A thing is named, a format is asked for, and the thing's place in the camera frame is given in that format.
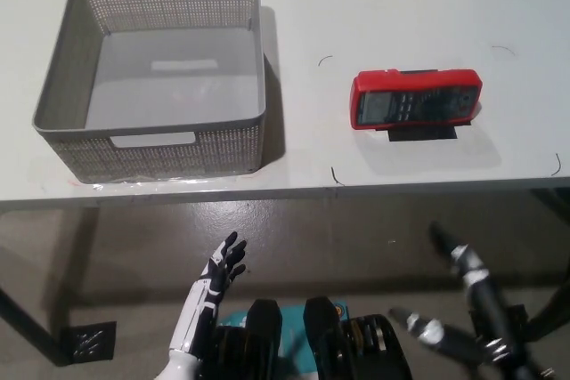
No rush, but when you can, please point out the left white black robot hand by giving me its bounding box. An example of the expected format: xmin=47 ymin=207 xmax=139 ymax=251
xmin=168 ymin=231 xmax=248 ymax=357

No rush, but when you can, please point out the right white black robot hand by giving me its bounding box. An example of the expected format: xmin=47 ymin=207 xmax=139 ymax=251
xmin=388 ymin=221 xmax=516 ymax=361

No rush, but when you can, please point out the red digital multimeter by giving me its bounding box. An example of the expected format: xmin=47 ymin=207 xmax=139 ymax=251
xmin=348 ymin=68 xmax=484 ymax=131

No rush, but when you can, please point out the black table foot plate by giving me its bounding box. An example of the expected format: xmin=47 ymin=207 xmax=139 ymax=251
xmin=60 ymin=320 xmax=118 ymax=362

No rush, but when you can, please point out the black robot torso teal top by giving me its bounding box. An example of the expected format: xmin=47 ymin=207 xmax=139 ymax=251
xmin=208 ymin=295 xmax=415 ymax=380

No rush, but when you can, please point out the clear plastic tape strip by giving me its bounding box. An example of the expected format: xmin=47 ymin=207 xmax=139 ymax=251
xmin=86 ymin=173 xmax=259 ymax=190

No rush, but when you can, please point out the black table leg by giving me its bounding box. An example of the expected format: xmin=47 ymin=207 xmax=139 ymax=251
xmin=0 ymin=284 xmax=63 ymax=357

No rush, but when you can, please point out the gray perforated plastic basket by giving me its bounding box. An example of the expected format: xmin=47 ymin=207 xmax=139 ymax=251
xmin=30 ymin=0 xmax=269 ymax=184

